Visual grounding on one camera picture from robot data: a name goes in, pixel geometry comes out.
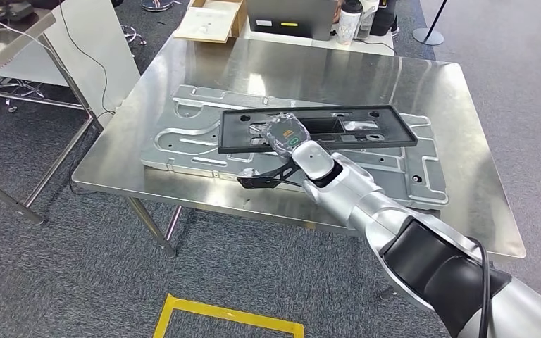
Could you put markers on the chrome chair base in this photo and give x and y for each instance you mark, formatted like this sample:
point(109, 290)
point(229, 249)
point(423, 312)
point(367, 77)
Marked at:
point(134, 35)
point(18, 91)

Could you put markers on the black device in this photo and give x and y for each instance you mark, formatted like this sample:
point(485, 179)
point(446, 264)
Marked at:
point(18, 10)

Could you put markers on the steel side table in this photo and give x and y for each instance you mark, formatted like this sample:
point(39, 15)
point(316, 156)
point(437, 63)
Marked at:
point(0, 56)

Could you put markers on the grey laptop with stickers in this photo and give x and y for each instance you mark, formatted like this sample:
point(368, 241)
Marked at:
point(294, 18)

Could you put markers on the chrome round base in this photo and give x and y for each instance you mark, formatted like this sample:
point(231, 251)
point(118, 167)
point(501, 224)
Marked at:
point(157, 5)

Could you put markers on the open cardboard box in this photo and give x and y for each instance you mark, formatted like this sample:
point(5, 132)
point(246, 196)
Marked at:
point(205, 21)

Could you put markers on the stamped silver metal panel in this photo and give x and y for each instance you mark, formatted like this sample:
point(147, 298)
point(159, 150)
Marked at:
point(392, 182)

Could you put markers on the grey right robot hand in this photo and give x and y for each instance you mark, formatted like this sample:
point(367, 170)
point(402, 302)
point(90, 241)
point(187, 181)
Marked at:
point(287, 135)

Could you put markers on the clear plastic bottle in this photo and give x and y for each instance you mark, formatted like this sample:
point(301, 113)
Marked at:
point(367, 23)

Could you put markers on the black right camera bracket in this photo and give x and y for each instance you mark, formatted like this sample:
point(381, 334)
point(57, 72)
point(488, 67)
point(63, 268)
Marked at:
point(256, 181)

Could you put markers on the black stanchion post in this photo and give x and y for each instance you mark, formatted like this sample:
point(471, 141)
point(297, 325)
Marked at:
point(429, 36)

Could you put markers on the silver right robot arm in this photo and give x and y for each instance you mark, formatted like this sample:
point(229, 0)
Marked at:
point(368, 196)

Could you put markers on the black plastic plate bracket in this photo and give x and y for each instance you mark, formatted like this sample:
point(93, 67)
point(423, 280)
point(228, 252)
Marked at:
point(233, 140)

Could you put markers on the white bottle with black cap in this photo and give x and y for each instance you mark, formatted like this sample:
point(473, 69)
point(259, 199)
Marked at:
point(347, 28)

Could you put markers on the white cabinet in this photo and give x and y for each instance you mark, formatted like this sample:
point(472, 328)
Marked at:
point(93, 46)

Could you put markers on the stainless steel workbench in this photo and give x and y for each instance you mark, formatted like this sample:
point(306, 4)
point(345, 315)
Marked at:
point(298, 70)

